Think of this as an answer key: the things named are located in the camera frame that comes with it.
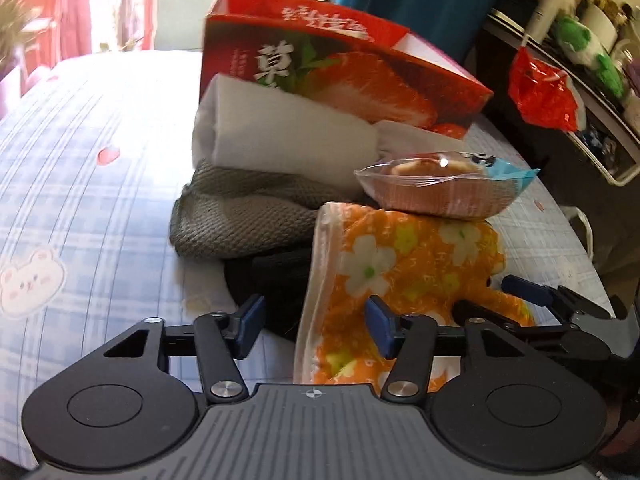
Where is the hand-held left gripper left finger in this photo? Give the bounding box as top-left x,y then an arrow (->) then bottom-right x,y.
102,294 -> 266,406

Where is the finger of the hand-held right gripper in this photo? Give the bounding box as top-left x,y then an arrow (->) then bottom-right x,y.
451,299 -> 575,342
501,274 -> 568,313

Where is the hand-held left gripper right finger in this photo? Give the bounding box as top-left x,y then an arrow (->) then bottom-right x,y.
364,296 -> 538,403

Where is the black eye mask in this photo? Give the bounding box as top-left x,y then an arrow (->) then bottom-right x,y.
223,247 -> 321,342

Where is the orange floral cloth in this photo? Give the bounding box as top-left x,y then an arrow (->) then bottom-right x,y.
292,201 -> 538,387

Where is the packaged snack cake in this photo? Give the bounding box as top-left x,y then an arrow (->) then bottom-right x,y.
354,150 -> 542,221

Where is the red strawberry print box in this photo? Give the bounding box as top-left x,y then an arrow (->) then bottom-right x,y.
199,0 -> 495,142

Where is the grey knit cloth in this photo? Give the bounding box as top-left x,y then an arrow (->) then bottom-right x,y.
169,159 -> 367,262

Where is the white rolled cloth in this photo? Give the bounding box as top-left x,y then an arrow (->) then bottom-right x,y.
375,120 -> 468,162

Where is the white folded cloth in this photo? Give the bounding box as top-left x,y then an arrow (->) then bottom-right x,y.
191,74 -> 382,182

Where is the blue checked bed sheet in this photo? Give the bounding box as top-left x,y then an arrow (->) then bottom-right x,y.
0,49 -> 619,467

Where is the red plastic bag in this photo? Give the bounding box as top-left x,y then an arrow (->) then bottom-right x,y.
507,45 -> 587,134

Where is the green plush toy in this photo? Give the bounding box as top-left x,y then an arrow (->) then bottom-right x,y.
552,16 -> 627,99

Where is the white bottle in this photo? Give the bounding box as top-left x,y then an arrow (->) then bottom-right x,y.
527,0 -> 562,44

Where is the white round container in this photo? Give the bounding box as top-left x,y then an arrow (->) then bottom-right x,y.
580,2 -> 622,54

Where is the potted green plant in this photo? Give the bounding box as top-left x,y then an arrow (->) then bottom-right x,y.
0,0 -> 47,122

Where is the pink curtain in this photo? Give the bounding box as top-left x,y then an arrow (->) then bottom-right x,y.
0,0 -> 162,57

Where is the white bag strap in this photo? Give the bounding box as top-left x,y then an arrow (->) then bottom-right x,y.
560,205 -> 594,262

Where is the white wire shelf rack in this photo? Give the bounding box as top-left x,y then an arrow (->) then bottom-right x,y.
487,7 -> 640,187

